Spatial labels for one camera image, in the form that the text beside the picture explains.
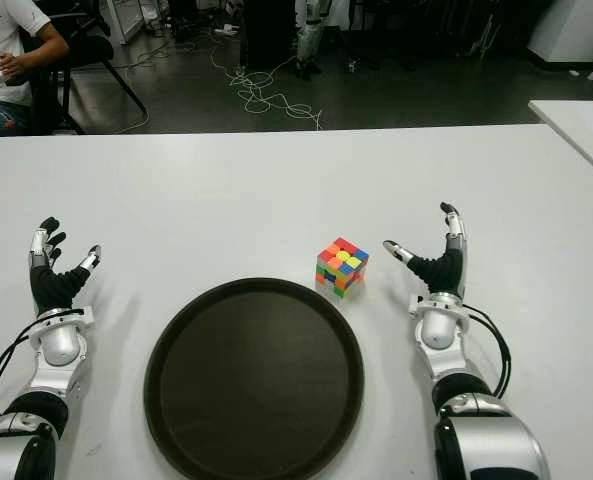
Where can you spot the white side table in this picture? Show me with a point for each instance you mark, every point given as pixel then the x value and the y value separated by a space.
pixel 571 125

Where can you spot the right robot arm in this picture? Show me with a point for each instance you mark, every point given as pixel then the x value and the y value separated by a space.
pixel 481 440

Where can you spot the multicolour Rubik's cube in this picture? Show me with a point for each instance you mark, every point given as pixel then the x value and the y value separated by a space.
pixel 342 272

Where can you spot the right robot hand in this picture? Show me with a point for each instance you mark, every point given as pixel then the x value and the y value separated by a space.
pixel 443 275

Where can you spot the white display cabinet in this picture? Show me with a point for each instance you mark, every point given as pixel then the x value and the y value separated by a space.
pixel 126 20

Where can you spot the black office chair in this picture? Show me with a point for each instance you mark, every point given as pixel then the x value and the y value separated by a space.
pixel 91 50

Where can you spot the white power strip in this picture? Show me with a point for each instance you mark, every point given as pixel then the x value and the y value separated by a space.
pixel 226 30

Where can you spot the dark round plate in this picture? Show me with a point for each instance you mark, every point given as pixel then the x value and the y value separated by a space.
pixel 253 385

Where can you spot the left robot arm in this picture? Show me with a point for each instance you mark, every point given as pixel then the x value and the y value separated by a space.
pixel 56 345

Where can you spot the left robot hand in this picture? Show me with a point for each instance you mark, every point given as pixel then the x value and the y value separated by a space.
pixel 51 285

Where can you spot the seated person white shirt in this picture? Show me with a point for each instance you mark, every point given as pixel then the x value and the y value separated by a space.
pixel 1 45

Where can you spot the silver humanoid robot legs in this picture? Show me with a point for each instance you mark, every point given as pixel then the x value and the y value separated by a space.
pixel 308 40

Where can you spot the white pedestal cabinet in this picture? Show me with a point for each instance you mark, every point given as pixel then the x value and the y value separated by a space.
pixel 571 30

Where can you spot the black cabinet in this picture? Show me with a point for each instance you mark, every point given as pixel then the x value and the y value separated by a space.
pixel 268 35

